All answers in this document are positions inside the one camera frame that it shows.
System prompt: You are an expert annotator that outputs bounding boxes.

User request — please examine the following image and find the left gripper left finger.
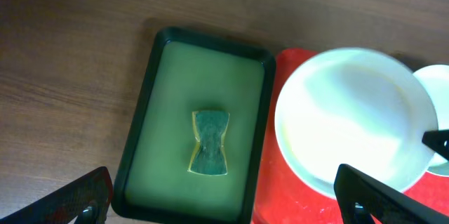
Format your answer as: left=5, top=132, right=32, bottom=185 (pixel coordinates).
left=1, top=166, right=113, bottom=224

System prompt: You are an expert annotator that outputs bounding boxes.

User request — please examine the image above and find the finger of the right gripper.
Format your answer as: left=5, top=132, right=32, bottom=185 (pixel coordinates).
left=422, top=129, right=449, bottom=160

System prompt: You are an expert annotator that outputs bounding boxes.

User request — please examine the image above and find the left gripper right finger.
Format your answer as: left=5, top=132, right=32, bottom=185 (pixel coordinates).
left=334, top=164, right=448, bottom=224

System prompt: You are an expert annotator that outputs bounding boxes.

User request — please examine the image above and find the mint green plate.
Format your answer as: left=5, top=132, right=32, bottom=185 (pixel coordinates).
left=413, top=65, right=448, bottom=177

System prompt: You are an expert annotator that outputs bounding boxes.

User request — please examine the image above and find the white plate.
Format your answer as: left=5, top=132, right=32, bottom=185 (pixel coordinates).
left=274, top=48, right=438, bottom=198

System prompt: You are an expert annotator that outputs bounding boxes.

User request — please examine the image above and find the green yellow sponge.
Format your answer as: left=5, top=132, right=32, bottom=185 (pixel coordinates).
left=188, top=110, right=230, bottom=176

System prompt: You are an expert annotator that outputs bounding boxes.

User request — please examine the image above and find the red plastic tray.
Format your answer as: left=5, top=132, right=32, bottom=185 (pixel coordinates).
left=250, top=48, right=449, bottom=224

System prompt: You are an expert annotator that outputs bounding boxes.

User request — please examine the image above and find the dark green soapy tray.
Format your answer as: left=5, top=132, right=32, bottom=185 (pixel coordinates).
left=112, top=27, right=276, bottom=223

